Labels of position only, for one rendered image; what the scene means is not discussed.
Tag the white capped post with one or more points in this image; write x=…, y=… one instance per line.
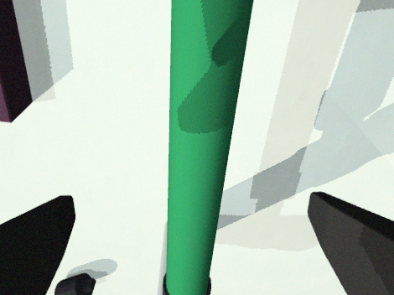
x=163, y=264

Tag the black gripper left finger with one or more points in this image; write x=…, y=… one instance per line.
x=32, y=246

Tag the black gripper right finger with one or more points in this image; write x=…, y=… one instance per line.
x=358, y=244

